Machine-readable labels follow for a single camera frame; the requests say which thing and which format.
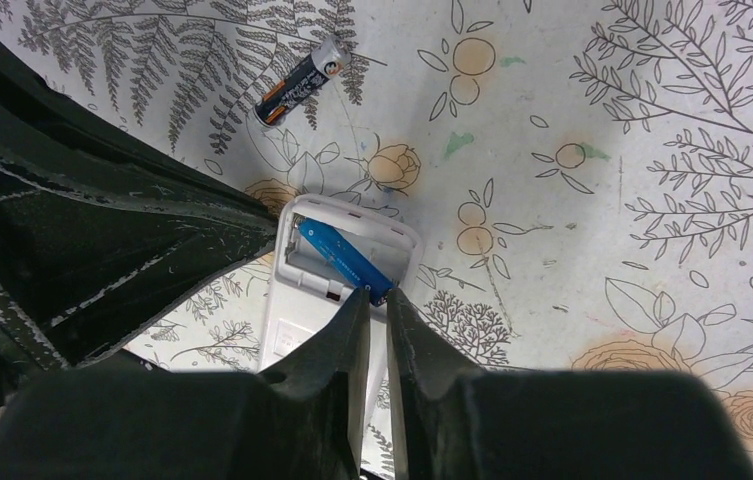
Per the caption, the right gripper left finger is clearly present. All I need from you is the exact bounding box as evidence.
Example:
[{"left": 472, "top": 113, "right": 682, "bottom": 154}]
[{"left": 0, "top": 289, "right": 370, "bottom": 479}]

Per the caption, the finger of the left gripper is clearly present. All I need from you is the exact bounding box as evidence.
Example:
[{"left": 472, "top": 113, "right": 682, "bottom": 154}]
[{"left": 0, "top": 42, "right": 277, "bottom": 408}]

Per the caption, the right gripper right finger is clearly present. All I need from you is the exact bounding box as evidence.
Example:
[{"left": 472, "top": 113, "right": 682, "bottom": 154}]
[{"left": 386, "top": 289, "right": 753, "bottom": 479}]

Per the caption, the white remote control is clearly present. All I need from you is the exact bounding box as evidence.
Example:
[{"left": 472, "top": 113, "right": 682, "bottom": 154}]
[{"left": 259, "top": 194, "right": 424, "bottom": 421}]

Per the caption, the blue battery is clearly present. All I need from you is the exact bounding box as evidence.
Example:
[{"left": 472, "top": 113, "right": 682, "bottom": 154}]
[{"left": 297, "top": 218, "right": 394, "bottom": 306}]

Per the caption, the floral table mat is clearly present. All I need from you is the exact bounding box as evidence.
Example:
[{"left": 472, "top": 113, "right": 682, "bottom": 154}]
[{"left": 0, "top": 1, "right": 753, "bottom": 459}]

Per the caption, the black orange battery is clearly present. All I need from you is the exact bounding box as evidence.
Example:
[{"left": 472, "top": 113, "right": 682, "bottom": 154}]
[{"left": 253, "top": 34, "right": 351, "bottom": 128}]

